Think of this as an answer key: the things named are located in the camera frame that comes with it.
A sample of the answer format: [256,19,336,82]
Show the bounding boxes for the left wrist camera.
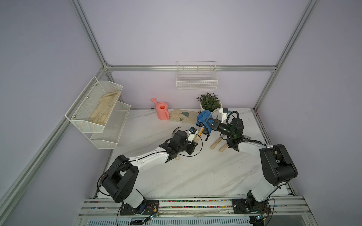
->
[188,127,198,142]

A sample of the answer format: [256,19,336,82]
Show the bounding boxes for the white mesh shelf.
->
[89,101,131,149]
[65,77,123,133]

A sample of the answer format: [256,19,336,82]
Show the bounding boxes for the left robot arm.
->
[97,127,199,209]

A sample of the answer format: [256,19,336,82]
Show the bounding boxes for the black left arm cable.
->
[178,132,204,158]

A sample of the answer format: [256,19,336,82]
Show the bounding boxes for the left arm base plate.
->
[119,200,159,216]

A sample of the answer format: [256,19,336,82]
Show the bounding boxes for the potted green plant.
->
[197,93,222,112]

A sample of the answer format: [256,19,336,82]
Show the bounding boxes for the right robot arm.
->
[207,118,298,214]

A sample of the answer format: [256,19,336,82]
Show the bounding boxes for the blue microfibre rag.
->
[196,110,213,141]

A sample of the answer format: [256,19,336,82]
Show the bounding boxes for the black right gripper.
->
[205,119,234,138]

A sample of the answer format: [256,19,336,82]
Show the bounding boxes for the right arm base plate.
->
[232,198,272,215]

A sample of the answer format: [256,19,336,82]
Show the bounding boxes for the upper white mesh shelf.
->
[65,77,123,133]

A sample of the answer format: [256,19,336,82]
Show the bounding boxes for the white wire wall basket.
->
[176,61,218,91]

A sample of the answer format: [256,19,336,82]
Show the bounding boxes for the beige glove in shelf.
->
[89,91,121,126]

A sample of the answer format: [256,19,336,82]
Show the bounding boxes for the aluminium front rail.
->
[78,196,312,218]

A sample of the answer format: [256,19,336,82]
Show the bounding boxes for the lower white mesh shelf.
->
[89,101,131,149]

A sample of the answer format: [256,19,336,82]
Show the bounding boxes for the pink watering can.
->
[151,98,170,121]

